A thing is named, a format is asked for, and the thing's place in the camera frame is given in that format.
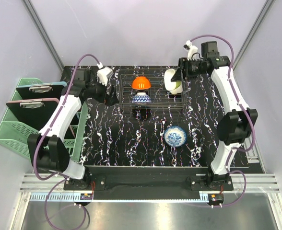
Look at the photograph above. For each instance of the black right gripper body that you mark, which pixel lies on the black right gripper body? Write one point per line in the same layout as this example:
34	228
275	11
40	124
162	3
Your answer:
191	67

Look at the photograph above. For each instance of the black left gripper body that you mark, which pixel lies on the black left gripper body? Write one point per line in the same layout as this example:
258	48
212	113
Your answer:
97	91

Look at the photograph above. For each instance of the white bowl dark blue outside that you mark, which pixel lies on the white bowl dark blue outside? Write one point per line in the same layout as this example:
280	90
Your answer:
170	85

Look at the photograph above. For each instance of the yellow floral scalloped bowl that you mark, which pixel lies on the yellow floral scalloped bowl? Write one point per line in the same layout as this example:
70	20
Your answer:
178	90

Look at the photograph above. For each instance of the blue white zigzag bowl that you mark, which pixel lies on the blue white zigzag bowl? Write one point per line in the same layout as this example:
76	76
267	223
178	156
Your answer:
141	98

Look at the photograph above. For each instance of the orange bowl white inside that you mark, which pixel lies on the orange bowl white inside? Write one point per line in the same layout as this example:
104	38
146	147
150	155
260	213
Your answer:
141	83

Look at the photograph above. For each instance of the blue white floral bowl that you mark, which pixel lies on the blue white floral bowl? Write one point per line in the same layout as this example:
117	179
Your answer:
175	136

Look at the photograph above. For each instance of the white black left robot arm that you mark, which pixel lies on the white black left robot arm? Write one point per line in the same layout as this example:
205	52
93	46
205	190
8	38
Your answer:
46	148

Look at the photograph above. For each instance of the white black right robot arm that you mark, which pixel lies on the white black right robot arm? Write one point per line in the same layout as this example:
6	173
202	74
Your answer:
238	120

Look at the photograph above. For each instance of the black marble pattern mat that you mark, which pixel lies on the black marble pattern mat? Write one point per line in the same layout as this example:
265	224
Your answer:
115	137

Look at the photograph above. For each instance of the blue edged black clipboard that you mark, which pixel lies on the blue edged black clipboard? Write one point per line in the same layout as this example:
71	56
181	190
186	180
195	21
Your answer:
44	90

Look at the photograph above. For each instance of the pink edged black clipboard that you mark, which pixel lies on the pink edged black clipboard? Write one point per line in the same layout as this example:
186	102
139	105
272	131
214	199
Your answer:
33	112

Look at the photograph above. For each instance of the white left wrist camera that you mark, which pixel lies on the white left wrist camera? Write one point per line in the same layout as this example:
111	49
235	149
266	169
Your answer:
104	74

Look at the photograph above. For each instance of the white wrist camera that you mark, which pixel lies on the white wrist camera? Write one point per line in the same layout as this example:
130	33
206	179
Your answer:
191	49
104	74

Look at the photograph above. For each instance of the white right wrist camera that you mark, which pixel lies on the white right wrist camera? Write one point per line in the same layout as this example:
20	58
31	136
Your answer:
191	49

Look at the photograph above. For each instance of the grey wire dish rack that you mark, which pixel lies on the grey wire dish rack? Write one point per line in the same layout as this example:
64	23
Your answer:
161	98

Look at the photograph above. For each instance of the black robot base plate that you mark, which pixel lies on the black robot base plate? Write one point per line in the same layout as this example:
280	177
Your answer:
145	180

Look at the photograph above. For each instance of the aluminium frame rail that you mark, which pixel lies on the aluminium frame rail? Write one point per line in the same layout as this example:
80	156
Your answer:
189	192

